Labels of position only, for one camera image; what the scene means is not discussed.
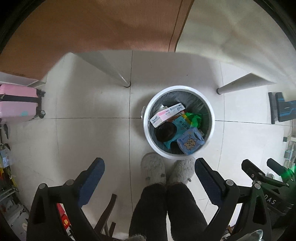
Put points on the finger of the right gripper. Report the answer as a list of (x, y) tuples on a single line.
[(256, 174), (287, 174)]

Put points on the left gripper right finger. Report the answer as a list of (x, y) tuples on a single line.
[(253, 222)]

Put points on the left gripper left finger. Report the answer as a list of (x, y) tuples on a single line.
[(44, 220)]

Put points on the black trash bag liner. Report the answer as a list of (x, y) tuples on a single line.
[(178, 122)]

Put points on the white round trash bin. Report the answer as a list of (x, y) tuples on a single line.
[(193, 101)]

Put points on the red packaging box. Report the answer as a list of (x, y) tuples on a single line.
[(63, 216)]

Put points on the cluttered shelf items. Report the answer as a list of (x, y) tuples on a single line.
[(14, 212)]

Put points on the dark wooden stool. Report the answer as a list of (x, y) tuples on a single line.
[(102, 225)]

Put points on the black blue weight bench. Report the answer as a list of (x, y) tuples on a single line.
[(280, 109)]

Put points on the right grey fuzzy slipper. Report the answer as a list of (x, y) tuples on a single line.
[(182, 172)]

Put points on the grey fuzzy slipper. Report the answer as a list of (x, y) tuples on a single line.
[(182, 172), (153, 169)]

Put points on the blue cartoon tissue pack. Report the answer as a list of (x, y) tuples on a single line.
[(190, 141)]

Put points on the green plastic wrapper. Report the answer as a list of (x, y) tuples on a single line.
[(193, 119)]

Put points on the teal snack packet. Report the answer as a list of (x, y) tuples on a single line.
[(182, 124)]

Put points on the right white table leg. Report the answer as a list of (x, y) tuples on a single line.
[(246, 82)]

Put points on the white table leg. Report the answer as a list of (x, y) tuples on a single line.
[(246, 82), (98, 60)]

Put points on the black round lid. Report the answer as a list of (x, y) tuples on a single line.
[(166, 131)]

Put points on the person's black fleece trousers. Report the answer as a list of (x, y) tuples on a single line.
[(156, 204)]

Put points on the left grey fuzzy slipper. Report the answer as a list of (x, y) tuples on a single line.
[(153, 169)]

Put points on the white pink medicine box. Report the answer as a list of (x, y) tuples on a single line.
[(165, 114)]

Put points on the pink suitcase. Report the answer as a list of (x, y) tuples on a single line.
[(20, 103)]

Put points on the pink and striped tablecloth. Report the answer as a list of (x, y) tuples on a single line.
[(258, 36)]

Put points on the left white table leg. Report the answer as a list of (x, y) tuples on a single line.
[(98, 60)]

